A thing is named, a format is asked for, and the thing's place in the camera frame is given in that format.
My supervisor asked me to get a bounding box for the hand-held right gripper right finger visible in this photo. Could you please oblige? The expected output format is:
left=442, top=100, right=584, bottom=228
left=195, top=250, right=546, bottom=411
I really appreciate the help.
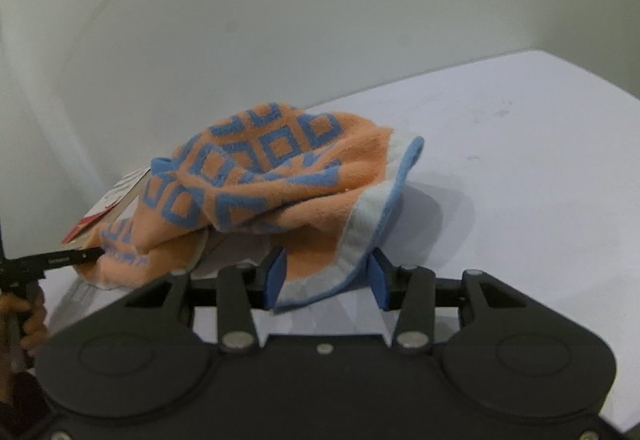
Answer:
left=367, top=247, right=529, bottom=350

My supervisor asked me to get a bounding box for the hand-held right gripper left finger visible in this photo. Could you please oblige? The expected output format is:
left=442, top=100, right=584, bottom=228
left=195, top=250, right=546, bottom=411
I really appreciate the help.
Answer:
left=125, top=247, right=289, bottom=353

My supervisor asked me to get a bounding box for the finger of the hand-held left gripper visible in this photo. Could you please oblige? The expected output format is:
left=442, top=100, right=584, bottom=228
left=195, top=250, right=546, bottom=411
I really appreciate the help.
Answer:
left=41, top=247, right=107, bottom=272

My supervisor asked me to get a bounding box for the orange and blue patterned towel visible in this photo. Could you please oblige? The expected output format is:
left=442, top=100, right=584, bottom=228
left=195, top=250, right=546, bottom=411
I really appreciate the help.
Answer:
left=75, top=101, right=426, bottom=312

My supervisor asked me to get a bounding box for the person's left hand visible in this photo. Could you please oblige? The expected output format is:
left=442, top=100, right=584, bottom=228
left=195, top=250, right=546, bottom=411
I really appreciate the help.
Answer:
left=0, top=289, right=49, bottom=355

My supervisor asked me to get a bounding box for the white box with red label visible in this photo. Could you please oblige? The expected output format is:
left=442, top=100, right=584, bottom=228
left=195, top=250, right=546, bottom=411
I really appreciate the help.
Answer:
left=61, top=166, right=151, bottom=245

